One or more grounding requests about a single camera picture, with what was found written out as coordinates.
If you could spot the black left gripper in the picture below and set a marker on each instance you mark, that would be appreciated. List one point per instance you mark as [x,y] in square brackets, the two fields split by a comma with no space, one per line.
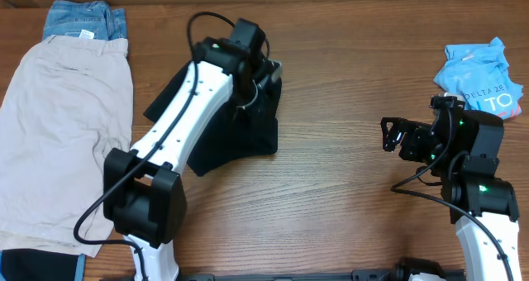
[267,96]

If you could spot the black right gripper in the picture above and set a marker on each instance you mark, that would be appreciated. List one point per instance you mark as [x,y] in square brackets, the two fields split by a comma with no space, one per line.
[412,134]

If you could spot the black t-shirt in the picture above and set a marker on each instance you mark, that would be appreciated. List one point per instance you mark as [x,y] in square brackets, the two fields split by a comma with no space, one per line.
[201,119]

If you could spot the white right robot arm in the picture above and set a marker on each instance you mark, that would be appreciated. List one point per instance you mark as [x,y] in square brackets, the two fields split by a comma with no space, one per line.
[461,150]

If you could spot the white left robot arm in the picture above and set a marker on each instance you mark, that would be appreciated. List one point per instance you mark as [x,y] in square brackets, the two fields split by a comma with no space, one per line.
[146,203]

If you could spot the light blue printed t-shirt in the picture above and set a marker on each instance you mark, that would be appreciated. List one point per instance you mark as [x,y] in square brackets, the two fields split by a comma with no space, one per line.
[479,74]

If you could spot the blue denim jeans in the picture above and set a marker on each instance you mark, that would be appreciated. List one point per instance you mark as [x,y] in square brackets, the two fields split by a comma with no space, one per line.
[93,20]

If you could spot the beige shorts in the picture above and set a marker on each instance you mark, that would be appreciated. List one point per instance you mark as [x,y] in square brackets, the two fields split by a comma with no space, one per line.
[69,103]

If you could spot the black garment with blue trim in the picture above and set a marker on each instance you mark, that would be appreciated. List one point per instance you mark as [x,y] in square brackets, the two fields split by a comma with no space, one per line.
[39,265]

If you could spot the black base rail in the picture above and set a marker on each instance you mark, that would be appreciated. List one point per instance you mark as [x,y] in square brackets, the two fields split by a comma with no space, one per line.
[404,269]

